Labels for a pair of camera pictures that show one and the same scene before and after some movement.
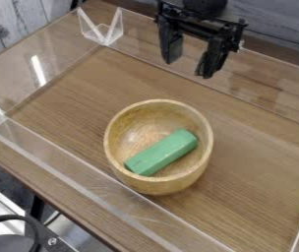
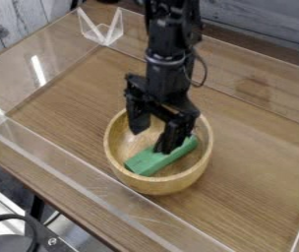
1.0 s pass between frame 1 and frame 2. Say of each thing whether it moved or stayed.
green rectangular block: stayed
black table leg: stayed
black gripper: moved
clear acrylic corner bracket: stayed
